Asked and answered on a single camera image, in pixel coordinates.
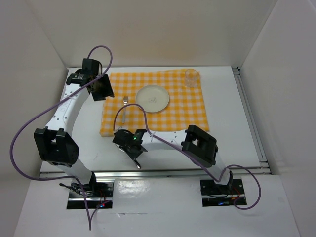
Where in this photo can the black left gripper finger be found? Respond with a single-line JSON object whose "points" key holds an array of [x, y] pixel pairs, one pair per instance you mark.
{"points": [[105, 84], [99, 95]]}

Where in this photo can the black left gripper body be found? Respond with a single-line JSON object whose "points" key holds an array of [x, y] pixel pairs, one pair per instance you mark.
{"points": [[96, 76]]}

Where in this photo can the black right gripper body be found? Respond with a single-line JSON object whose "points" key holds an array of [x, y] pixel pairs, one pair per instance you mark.
{"points": [[127, 148]]}

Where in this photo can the silver table knife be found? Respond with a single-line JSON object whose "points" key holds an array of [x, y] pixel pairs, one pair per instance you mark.
{"points": [[126, 149]]}

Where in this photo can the silver fork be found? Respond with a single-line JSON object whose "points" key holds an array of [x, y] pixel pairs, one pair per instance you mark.
{"points": [[125, 102]]}

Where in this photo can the cream round plate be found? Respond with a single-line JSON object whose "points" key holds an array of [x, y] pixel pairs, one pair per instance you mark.
{"points": [[152, 98]]}

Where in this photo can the clear plastic cup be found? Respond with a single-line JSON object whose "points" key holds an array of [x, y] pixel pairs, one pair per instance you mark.
{"points": [[191, 78]]}

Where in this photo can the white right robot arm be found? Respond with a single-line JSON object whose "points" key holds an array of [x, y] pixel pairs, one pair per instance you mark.
{"points": [[196, 144]]}

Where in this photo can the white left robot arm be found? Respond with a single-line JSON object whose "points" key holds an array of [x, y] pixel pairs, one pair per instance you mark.
{"points": [[54, 142]]}

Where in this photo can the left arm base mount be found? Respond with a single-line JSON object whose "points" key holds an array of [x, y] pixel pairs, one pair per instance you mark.
{"points": [[101, 196]]}

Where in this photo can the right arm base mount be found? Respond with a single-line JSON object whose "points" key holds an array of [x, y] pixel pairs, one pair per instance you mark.
{"points": [[219, 195]]}

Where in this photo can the aluminium front rail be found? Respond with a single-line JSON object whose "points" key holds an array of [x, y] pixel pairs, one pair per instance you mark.
{"points": [[168, 173]]}

